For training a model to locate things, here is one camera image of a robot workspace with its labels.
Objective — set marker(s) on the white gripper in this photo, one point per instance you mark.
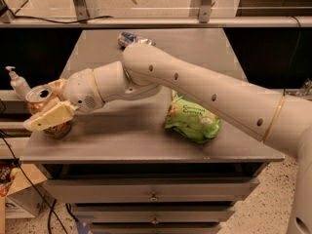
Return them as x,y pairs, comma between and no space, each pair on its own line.
80,89

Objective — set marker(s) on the orange soda can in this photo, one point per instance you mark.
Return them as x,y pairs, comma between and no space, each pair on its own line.
40,100

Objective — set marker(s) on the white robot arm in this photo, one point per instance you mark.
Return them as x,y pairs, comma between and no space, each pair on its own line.
281,122

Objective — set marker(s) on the white pump bottle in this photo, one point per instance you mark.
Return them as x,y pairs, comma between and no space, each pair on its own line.
18,83

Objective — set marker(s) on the grey drawer cabinet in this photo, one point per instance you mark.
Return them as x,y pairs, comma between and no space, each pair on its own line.
124,173

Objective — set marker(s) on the cardboard box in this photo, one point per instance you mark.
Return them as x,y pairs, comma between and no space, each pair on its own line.
24,197

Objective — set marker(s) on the green snack bag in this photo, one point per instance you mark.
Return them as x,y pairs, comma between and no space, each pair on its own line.
191,120

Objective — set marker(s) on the grey metal railing frame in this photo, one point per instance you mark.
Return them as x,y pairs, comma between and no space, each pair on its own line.
156,13

